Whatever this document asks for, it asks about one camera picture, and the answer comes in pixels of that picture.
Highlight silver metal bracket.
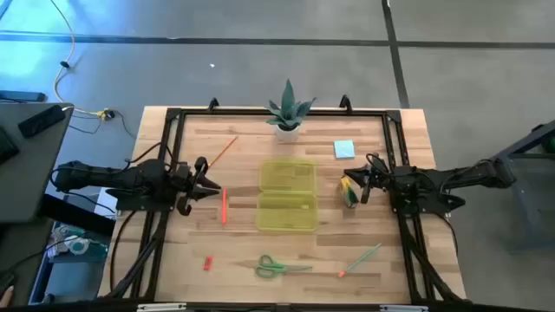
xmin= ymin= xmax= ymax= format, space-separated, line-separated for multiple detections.
xmin=380 ymin=304 xmax=428 ymax=312
xmin=136 ymin=302 xmax=187 ymax=312

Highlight cream floor cable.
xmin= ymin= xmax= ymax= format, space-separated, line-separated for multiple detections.
xmin=49 ymin=0 xmax=109 ymax=119

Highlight blue sticky note pad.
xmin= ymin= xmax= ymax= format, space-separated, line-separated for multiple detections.
xmin=333 ymin=140 xmax=356 ymax=159

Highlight black aluminium table frame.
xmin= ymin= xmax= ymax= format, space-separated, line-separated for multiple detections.
xmin=101 ymin=106 xmax=467 ymax=304

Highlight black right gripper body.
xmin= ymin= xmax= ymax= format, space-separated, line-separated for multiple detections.
xmin=366 ymin=164 xmax=396 ymax=195

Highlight green pencil orange eraser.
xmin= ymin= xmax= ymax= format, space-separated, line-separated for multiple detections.
xmin=337 ymin=243 xmax=382 ymax=278

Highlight white plant pot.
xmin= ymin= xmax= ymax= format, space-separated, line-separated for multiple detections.
xmin=275 ymin=123 xmax=301 ymax=143

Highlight blue storage bin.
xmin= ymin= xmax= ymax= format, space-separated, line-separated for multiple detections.
xmin=28 ymin=220 xmax=109 ymax=304

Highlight dark grey desk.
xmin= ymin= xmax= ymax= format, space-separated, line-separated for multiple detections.
xmin=0 ymin=102 xmax=116 ymax=237

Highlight green handled scissors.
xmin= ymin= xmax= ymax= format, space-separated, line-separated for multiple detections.
xmin=254 ymin=254 xmax=313 ymax=279

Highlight yellow translucent pencil case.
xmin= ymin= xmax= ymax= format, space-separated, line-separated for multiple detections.
xmin=255 ymin=159 xmax=320 ymax=233

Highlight green spiky plant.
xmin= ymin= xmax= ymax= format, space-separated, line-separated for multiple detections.
xmin=264 ymin=78 xmax=317 ymax=131

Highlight black keyboard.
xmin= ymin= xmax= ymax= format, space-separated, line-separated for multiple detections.
xmin=0 ymin=125 xmax=21 ymax=166

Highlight grey metal table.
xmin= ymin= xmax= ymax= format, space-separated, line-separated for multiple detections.
xmin=479 ymin=120 xmax=555 ymax=255

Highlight white paper sheet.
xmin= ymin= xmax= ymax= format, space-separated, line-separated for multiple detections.
xmin=93 ymin=181 xmax=118 ymax=218

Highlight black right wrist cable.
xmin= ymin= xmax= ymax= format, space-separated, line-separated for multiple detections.
xmin=366 ymin=152 xmax=389 ymax=174

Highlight flat black floor device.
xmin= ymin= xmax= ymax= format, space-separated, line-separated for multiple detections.
xmin=0 ymin=89 xmax=47 ymax=103

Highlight yellow green crayon box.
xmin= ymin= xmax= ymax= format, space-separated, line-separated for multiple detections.
xmin=339 ymin=176 xmax=360 ymax=209

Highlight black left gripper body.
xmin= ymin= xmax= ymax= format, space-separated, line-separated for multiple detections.
xmin=171 ymin=160 xmax=205 ymax=205

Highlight black phone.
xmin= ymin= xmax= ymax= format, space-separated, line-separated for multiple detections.
xmin=17 ymin=104 xmax=67 ymax=139

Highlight clear tape roll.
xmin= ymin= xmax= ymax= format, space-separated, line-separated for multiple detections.
xmin=64 ymin=236 xmax=91 ymax=257

